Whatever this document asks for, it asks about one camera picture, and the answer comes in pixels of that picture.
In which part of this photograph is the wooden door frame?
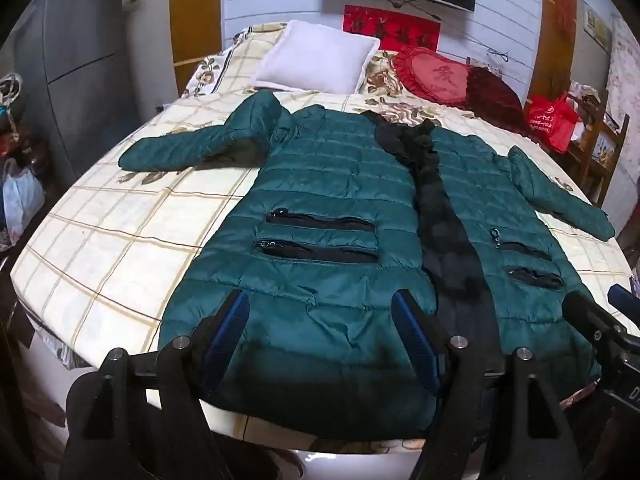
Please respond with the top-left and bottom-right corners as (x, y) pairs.
(527, 0), (578, 106)

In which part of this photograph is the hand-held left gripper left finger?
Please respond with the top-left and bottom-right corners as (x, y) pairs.
(62, 290), (251, 480)

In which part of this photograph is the green puffer jacket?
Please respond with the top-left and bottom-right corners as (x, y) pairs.
(119, 91), (616, 443)

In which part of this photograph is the grey wardrobe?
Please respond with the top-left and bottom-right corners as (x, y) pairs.
(15, 0), (176, 176)

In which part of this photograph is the white pillow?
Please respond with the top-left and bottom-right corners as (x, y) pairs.
(250, 20), (382, 95)

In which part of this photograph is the floral curtain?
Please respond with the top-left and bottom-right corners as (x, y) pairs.
(605, 17), (640, 131)

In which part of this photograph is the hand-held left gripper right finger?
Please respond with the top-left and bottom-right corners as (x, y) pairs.
(391, 289), (586, 480)

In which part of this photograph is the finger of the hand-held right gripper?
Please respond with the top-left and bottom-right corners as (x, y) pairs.
(607, 284), (640, 313)
(562, 290), (631, 348)

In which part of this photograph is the bed with floral plaid sheet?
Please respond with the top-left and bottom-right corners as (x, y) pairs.
(10, 20), (640, 461)

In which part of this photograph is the wooden chair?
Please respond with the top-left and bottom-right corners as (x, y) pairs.
(565, 82), (631, 208)

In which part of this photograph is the dark red velvet cushion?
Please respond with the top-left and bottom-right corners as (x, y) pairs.
(462, 66), (531, 136)

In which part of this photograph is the framed wall picture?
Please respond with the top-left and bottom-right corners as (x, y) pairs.
(585, 10), (613, 52)

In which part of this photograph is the red shopping bag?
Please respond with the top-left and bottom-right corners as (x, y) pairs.
(524, 92), (581, 155)

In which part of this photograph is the red wall banner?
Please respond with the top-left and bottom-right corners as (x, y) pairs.
(342, 4), (441, 53)

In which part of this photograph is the white plastic bag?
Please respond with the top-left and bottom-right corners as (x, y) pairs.
(2, 157), (46, 246)

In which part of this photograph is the wooden door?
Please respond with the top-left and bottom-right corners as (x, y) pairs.
(169, 0), (223, 67)

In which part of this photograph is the red heart-shaped cushion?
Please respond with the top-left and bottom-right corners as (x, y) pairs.
(391, 46), (473, 108)

